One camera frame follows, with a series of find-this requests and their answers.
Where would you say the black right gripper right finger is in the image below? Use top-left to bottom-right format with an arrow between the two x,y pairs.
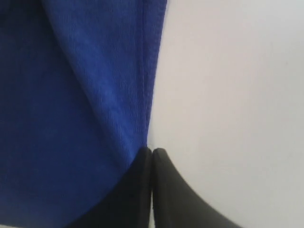
152,148 -> 239,228

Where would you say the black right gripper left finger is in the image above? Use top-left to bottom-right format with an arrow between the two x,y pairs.
67,148 -> 152,228

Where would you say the blue terry towel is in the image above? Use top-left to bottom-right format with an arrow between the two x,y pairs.
0,0 -> 167,228

